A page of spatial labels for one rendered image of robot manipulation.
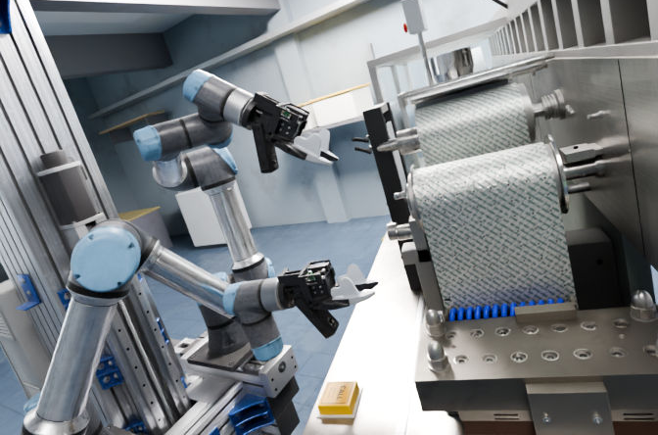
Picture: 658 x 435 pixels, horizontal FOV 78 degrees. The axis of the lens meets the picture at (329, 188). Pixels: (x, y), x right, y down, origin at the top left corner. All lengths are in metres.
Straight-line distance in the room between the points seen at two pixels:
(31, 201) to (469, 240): 1.09
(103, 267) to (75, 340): 0.16
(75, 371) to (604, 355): 0.93
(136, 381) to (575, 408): 1.10
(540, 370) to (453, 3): 3.83
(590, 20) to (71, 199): 1.22
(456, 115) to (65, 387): 1.00
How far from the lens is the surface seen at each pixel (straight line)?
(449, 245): 0.83
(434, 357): 0.74
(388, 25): 4.51
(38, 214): 1.33
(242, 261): 1.40
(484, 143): 1.01
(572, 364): 0.75
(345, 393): 0.94
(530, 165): 0.80
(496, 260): 0.84
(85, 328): 0.97
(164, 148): 0.98
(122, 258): 0.90
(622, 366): 0.75
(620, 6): 0.72
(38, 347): 1.61
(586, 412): 0.74
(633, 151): 0.71
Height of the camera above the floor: 1.50
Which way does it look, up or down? 12 degrees down
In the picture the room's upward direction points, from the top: 17 degrees counter-clockwise
